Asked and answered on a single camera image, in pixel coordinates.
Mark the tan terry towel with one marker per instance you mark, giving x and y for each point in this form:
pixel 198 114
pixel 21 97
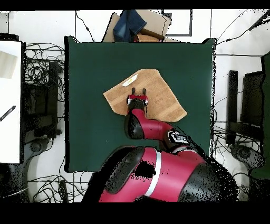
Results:
pixel 162 101

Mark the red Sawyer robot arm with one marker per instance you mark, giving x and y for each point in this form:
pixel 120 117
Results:
pixel 168 173

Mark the tan towel in box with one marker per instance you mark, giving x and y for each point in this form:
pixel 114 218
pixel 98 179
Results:
pixel 147 38

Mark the dark green table cloth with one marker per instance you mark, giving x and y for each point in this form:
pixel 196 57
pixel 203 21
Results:
pixel 95 137

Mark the blue jeans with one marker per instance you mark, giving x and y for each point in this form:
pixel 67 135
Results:
pixel 126 25

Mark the cardboard box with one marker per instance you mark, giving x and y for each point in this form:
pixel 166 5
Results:
pixel 156 21

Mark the black equipment rack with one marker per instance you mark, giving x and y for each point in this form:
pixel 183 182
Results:
pixel 52 95

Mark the wide black stand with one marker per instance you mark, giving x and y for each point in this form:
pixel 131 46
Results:
pixel 252 99

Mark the black round caster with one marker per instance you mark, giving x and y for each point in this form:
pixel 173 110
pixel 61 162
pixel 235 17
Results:
pixel 35 146

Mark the black ridged tool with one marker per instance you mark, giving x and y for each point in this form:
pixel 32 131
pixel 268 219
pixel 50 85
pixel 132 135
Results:
pixel 7 113

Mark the beige block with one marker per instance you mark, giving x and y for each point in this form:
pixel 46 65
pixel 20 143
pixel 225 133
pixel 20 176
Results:
pixel 7 65

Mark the white desk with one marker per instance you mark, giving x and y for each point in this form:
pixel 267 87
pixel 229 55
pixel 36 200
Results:
pixel 10 137

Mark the black rectangular floor frame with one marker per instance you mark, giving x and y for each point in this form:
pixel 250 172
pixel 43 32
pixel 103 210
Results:
pixel 191 23

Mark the narrow black post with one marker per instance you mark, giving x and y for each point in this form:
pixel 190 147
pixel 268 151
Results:
pixel 232 105

